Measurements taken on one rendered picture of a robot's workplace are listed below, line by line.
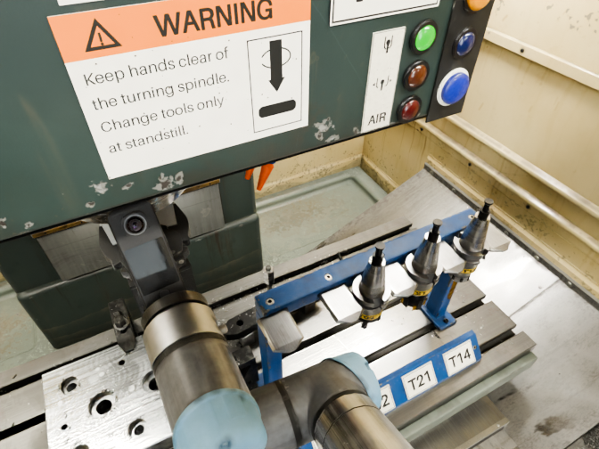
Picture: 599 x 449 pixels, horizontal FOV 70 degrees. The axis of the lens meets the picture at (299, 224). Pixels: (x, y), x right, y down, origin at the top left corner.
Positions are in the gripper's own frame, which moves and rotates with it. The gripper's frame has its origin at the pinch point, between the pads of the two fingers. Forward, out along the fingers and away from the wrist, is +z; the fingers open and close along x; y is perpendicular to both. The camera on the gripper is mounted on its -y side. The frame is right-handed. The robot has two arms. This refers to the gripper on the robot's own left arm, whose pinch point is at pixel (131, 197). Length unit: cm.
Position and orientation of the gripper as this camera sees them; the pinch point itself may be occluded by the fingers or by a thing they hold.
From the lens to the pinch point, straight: 60.5
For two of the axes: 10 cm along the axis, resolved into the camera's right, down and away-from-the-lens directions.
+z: -4.7, -6.3, 6.2
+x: 8.8, -3.2, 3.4
